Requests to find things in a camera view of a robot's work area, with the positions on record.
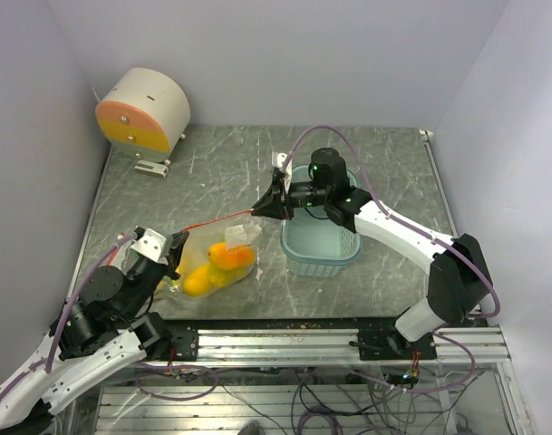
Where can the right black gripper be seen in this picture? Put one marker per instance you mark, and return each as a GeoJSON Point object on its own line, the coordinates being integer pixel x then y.
{"type": "Point", "coordinates": [275, 203]}

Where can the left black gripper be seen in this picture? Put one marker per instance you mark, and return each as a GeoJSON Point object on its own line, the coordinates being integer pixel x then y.
{"type": "Point", "coordinates": [176, 246]}

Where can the yellow toy mango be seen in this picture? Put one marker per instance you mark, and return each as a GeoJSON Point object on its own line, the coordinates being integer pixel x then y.
{"type": "Point", "coordinates": [197, 283]}

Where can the light blue plastic basket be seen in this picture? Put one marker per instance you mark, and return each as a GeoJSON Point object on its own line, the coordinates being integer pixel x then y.
{"type": "Point", "coordinates": [315, 246]}

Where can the yellow toy starfruit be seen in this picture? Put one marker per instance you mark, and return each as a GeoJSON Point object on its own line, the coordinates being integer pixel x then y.
{"type": "Point", "coordinates": [222, 278]}

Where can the orange toy mango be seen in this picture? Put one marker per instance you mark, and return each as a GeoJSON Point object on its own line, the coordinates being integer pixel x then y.
{"type": "Point", "coordinates": [229, 258]}

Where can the clear zip bag orange zipper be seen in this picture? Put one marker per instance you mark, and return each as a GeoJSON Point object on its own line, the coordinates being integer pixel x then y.
{"type": "Point", "coordinates": [117, 257]}

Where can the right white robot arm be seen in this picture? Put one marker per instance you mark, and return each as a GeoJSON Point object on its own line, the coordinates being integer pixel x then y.
{"type": "Point", "coordinates": [458, 276]}

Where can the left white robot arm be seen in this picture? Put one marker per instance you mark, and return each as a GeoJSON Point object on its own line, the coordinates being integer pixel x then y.
{"type": "Point", "coordinates": [102, 329]}

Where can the round cream drawer box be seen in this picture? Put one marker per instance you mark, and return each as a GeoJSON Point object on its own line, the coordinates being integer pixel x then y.
{"type": "Point", "coordinates": [144, 115]}

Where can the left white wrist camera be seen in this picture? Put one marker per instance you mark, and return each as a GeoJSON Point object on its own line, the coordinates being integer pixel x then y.
{"type": "Point", "coordinates": [153, 245]}

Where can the small white bracket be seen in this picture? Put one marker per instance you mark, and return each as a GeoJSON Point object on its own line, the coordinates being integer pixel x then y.
{"type": "Point", "coordinates": [159, 170]}

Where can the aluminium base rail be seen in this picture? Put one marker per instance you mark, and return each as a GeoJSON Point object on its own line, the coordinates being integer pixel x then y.
{"type": "Point", "coordinates": [282, 347]}

